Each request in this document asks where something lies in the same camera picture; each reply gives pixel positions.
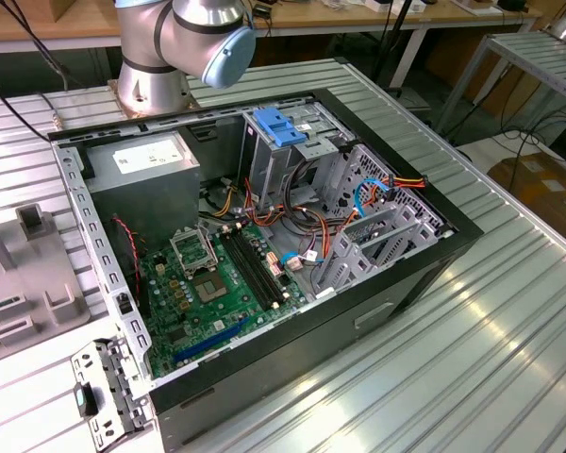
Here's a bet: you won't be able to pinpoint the blue SATA wire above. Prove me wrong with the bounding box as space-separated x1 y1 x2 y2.
353 177 392 218
280 251 325 274

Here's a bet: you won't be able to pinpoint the red yellow power wire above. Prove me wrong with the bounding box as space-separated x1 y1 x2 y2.
367 173 428 210

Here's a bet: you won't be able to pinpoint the metal disk bay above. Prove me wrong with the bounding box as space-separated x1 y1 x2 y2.
310 202 441 301

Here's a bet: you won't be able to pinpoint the black RAM slot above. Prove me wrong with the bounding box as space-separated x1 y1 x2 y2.
219 228 274 311
233 225 287 304

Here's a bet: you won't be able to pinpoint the metal optical drive cage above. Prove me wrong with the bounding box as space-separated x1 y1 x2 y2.
238 101 358 211

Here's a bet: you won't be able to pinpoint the CPU socket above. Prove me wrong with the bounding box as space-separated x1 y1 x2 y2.
190 269 233 309

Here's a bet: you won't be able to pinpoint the blue drive cage latch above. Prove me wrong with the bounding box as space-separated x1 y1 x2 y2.
253 108 308 148

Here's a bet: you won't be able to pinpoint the metal socket cover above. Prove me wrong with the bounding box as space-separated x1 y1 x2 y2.
168 225 219 276

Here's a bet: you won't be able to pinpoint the black open PC case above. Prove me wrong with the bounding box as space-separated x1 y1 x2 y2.
46 87 485 447

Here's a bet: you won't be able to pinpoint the green motherboard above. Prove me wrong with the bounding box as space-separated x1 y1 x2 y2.
139 221 308 378

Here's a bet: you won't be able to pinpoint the blue expansion slot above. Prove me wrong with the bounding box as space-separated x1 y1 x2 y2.
172 315 252 364

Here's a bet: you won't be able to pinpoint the grey power supply unit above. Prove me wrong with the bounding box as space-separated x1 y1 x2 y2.
82 129 203 242

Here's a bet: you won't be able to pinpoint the wooden desk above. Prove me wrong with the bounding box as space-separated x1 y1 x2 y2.
0 0 543 91

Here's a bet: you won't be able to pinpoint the grey parts rack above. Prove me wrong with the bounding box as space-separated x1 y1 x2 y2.
0 186 93 350

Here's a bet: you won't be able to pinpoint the brown cardboard floor box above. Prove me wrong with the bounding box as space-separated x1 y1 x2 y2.
488 150 566 237

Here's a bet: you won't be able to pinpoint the coloured wire bundle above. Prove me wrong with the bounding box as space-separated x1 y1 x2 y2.
241 176 343 265

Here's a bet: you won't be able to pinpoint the thick black cable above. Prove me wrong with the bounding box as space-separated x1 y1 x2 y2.
284 153 325 216

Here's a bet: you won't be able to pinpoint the yellow black power wires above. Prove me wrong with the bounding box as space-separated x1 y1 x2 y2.
202 181 241 219

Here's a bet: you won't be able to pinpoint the metal card retention bracket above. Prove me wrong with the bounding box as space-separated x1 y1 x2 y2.
69 335 156 448

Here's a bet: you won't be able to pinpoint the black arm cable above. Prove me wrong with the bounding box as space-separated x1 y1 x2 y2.
0 0 72 143

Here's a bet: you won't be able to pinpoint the black blue bracket latch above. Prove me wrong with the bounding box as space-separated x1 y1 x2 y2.
73 381 100 417

